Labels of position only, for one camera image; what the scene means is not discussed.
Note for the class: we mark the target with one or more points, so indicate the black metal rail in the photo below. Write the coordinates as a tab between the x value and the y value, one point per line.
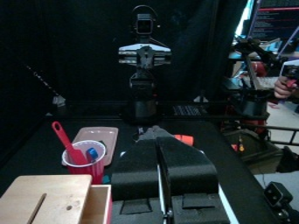
285	128

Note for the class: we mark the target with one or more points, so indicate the red wooden slot box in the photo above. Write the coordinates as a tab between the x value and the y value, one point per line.
51	192

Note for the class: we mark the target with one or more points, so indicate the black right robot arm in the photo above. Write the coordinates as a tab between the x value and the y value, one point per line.
143	87

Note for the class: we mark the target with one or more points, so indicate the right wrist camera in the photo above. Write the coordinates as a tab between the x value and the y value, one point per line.
145	24

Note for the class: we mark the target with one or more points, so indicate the blue toy knife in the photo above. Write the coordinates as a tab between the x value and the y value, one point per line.
91	153

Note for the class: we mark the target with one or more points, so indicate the red toy spatula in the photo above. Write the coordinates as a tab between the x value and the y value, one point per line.
62	137

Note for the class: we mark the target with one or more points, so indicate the black bag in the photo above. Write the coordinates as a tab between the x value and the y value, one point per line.
289	160

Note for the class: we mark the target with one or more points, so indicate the blue tape piece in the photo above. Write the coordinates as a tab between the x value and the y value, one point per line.
106	178

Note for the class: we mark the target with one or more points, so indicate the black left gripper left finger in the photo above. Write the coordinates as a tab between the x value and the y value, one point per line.
134	175

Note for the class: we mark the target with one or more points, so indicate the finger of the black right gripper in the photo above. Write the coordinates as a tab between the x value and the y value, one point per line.
149	57
141	57

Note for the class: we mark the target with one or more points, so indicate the person's hand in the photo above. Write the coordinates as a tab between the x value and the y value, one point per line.
282	89

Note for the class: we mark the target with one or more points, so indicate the computer monitor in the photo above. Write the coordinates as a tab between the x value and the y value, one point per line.
277	20

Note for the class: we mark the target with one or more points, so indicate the black table-level camera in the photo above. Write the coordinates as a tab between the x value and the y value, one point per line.
277	194

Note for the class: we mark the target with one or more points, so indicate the red toy block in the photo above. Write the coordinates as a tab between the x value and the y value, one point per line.
186	140

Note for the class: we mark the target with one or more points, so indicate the red plastic cup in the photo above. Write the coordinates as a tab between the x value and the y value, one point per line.
83	172

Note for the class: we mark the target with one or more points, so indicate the white keyboard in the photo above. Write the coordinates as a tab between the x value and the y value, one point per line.
266	82

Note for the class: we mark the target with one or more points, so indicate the black cloth curtain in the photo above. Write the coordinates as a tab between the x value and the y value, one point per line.
78	43

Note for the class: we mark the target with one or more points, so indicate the pink rectangular plate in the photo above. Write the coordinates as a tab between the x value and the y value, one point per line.
102	133

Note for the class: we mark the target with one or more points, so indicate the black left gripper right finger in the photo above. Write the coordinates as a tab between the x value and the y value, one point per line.
187	175

